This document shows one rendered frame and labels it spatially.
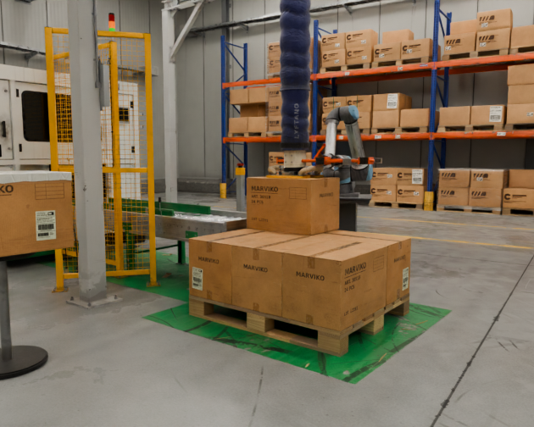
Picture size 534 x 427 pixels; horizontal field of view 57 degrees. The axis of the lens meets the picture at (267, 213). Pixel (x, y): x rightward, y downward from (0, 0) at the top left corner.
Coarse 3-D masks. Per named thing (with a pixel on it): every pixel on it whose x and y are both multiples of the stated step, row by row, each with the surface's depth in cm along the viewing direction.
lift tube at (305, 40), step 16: (288, 0) 357; (304, 0) 358; (288, 16) 358; (304, 16) 360; (288, 32) 360; (304, 32) 362; (288, 48) 362; (304, 48) 362; (288, 64) 363; (304, 64) 364; (288, 80) 364; (304, 80) 365
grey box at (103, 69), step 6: (102, 66) 360; (102, 72) 361; (102, 78) 362; (102, 84) 362; (108, 84) 364; (102, 90) 363; (108, 90) 365; (102, 96) 364; (108, 96) 365; (102, 102) 364; (108, 102) 365
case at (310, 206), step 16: (256, 192) 379; (272, 192) 370; (288, 192) 361; (304, 192) 352; (320, 192) 358; (336, 192) 376; (256, 208) 381; (272, 208) 371; (288, 208) 362; (304, 208) 353; (320, 208) 360; (336, 208) 378; (256, 224) 382; (272, 224) 372; (288, 224) 363; (304, 224) 355; (320, 224) 361; (336, 224) 379
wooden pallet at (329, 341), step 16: (192, 304) 344; (208, 304) 341; (224, 304) 325; (400, 304) 346; (224, 320) 329; (240, 320) 329; (256, 320) 310; (272, 320) 312; (288, 320) 294; (368, 320) 300; (272, 336) 303; (288, 336) 300; (304, 336) 300; (320, 336) 281; (336, 336) 275; (336, 352) 276
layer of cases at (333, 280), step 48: (192, 240) 339; (240, 240) 334; (288, 240) 335; (336, 240) 335; (384, 240) 336; (192, 288) 343; (240, 288) 316; (288, 288) 292; (336, 288) 272; (384, 288) 316
